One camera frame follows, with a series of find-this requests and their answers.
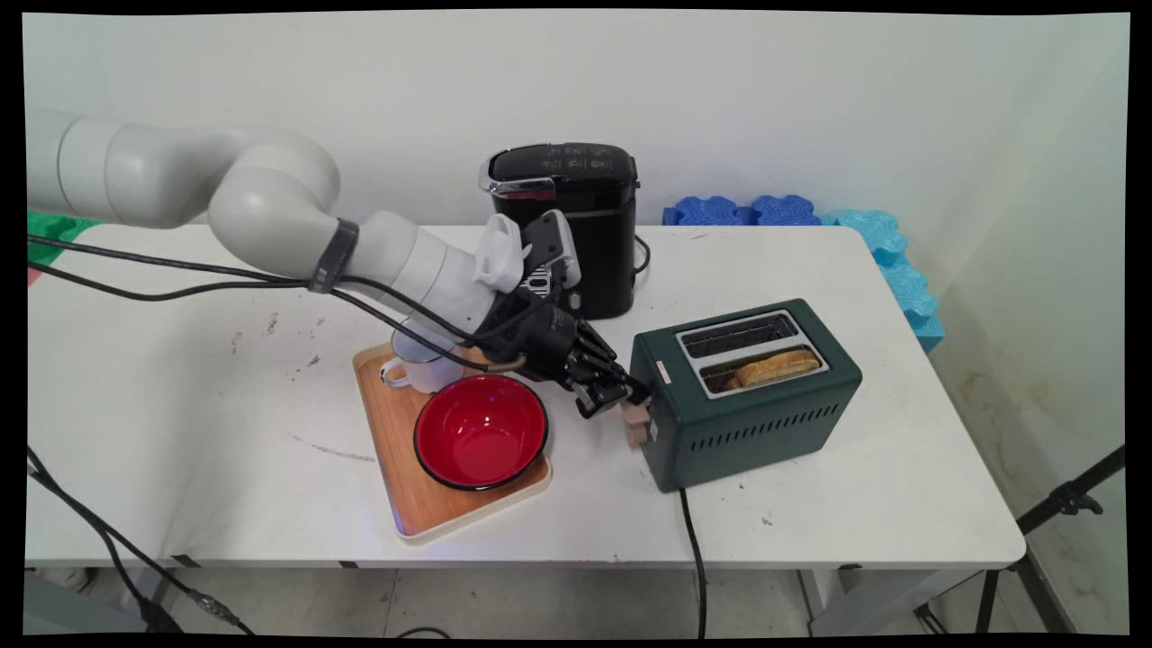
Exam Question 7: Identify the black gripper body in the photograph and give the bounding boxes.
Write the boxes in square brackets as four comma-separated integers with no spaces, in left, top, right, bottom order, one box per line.
[486,288,597,390]

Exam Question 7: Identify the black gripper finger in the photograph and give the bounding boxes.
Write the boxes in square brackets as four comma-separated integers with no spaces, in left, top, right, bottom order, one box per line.
[572,322,651,401]
[560,355,635,421]

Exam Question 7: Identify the red enamel bowl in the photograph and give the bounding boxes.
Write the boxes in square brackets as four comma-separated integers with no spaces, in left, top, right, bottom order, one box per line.
[412,374,550,492]

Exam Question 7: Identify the white enamel mug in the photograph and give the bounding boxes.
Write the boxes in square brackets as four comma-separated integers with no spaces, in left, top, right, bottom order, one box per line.
[378,324,469,395]

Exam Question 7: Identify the black coffee machine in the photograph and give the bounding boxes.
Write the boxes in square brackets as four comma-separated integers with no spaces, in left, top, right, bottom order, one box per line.
[477,141,642,321]

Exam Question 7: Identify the dark green toaster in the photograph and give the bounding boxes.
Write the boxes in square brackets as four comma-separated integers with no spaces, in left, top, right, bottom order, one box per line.
[628,298,863,494]

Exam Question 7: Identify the toast bread slice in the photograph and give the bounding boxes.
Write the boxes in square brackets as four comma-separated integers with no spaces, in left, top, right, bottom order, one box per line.
[725,348,824,391]

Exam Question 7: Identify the wooden serving tray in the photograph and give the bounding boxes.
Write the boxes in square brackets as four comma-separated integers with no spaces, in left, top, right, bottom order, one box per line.
[351,340,553,546]

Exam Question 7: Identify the blue foam mat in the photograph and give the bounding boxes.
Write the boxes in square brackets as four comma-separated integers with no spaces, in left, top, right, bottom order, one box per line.
[662,193,836,227]

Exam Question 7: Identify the cyan foam mat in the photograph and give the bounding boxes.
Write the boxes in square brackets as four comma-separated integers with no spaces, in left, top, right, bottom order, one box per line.
[817,209,945,354]

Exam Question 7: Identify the grey table leg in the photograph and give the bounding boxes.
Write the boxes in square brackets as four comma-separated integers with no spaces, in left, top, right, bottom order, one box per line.
[799,567,984,636]

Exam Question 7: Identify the black tripod stand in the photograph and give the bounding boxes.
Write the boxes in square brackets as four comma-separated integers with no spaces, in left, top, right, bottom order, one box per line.
[913,445,1127,636]

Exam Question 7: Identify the green foam mat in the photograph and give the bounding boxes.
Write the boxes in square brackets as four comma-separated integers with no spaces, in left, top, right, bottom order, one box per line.
[26,210,102,267]

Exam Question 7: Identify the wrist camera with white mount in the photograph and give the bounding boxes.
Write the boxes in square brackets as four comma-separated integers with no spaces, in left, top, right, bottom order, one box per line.
[472,209,583,296]

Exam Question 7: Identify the black toaster power cord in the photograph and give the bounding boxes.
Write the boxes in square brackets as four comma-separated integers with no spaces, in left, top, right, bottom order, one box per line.
[677,486,708,638]

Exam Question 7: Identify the dark strap on arm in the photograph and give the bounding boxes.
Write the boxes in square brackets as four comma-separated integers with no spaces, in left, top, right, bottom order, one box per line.
[308,217,361,295]

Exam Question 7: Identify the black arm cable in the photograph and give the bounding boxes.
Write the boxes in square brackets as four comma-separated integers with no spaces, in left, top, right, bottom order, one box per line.
[25,258,527,374]
[25,233,532,347]

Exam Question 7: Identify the black floor cable with connector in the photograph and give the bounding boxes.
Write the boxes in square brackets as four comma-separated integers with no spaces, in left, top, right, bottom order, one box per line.
[26,468,257,636]

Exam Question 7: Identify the black floor cable with adapter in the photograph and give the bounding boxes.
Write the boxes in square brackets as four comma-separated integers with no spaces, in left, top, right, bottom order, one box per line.
[26,445,185,636]

